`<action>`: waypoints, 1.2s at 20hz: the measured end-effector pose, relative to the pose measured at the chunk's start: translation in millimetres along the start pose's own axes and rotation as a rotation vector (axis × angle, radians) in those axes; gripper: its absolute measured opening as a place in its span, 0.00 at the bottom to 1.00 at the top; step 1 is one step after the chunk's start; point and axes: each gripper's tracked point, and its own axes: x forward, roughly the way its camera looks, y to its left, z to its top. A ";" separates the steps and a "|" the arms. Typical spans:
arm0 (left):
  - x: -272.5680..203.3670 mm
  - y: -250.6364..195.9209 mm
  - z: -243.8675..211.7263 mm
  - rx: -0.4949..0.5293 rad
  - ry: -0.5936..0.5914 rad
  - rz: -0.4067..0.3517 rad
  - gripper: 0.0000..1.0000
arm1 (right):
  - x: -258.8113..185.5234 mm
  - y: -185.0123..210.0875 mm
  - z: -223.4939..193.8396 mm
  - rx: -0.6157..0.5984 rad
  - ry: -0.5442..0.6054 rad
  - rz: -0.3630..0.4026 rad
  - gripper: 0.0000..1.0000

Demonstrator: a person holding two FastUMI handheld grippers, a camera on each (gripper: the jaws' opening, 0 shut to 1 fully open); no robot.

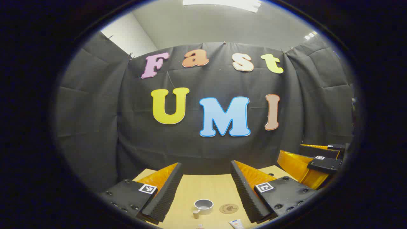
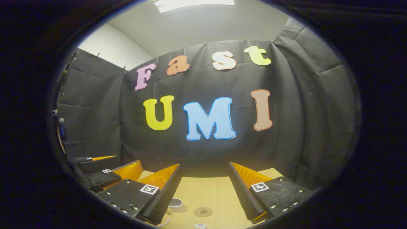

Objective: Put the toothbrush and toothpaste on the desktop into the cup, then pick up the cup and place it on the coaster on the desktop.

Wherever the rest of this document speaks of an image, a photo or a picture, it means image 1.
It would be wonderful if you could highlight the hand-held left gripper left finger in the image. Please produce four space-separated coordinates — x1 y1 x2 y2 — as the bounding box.
97 162 184 225

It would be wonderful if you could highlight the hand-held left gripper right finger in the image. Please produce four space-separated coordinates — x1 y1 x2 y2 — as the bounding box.
230 160 318 224

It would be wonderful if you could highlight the round cork coaster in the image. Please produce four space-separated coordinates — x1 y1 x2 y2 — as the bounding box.
219 204 239 214

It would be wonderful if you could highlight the grey cup with handle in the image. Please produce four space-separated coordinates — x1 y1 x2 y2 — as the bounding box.
193 199 214 219

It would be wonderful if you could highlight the light wooden desktop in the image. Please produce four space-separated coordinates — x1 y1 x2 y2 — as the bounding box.
132 165 299 229

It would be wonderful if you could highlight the rectangular ceiling light panel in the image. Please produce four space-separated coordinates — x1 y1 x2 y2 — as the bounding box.
183 0 262 13

